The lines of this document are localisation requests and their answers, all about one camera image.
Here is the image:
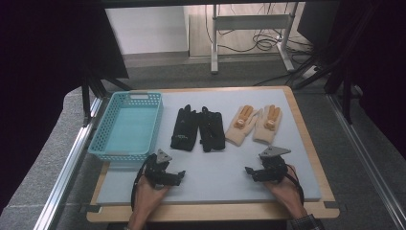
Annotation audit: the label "black metal stand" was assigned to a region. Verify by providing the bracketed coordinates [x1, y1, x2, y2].
[293, 3, 357, 126]

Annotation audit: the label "black cables on floor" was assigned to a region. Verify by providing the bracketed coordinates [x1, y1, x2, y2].
[204, 3, 315, 56]

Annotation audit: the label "dark curtain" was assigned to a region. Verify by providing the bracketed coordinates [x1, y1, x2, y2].
[0, 0, 129, 214]
[319, 0, 406, 159]

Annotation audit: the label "person's left hand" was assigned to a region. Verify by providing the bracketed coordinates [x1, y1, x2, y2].
[132, 176, 169, 221]

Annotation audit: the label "hand-held gripper cable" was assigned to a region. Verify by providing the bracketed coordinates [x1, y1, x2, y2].
[130, 154, 156, 212]
[284, 163, 305, 205]

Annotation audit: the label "black tripod stand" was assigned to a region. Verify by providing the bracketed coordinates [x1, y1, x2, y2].
[80, 68, 132, 127]

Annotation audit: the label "wooden table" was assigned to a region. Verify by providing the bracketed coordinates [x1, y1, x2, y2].
[86, 85, 340, 223]

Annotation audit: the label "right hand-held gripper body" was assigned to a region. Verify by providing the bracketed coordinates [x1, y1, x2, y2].
[259, 146, 292, 184]

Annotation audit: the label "left hand-held gripper cable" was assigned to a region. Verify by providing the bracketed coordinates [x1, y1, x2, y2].
[130, 154, 156, 212]

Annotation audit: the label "person's right hand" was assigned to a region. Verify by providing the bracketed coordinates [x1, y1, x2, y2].
[264, 167, 307, 220]

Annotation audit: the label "white metal desk frame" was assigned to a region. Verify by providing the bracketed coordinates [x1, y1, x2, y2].
[210, 3, 296, 75]

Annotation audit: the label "black glove with logo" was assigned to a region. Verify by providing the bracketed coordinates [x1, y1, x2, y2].
[169, 103, 201, 152]

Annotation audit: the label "beige glove with orange bear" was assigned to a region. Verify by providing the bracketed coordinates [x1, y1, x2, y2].
[224, 104, 260, 148]
[252, 103, 283, 146]

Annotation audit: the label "right hand-held gripper cable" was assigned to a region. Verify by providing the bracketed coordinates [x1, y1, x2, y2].
[284, 163, 305, 205]

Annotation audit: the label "white power strip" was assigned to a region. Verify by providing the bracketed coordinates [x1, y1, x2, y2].
[301, 64, 319, 81]

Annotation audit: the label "aluminium rail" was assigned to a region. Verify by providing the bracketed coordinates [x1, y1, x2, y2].
[33, 96, 110, 230]
[326, 93, 406, 230]

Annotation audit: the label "turquoise plastic basket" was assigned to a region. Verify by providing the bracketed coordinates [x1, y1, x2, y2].
[88, 91, 165, 162]

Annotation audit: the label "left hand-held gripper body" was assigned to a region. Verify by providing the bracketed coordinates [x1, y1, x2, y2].
[145, 148, 173, 190]

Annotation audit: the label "white panel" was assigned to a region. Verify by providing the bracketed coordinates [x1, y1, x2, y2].
[104, 6, 190, 56]

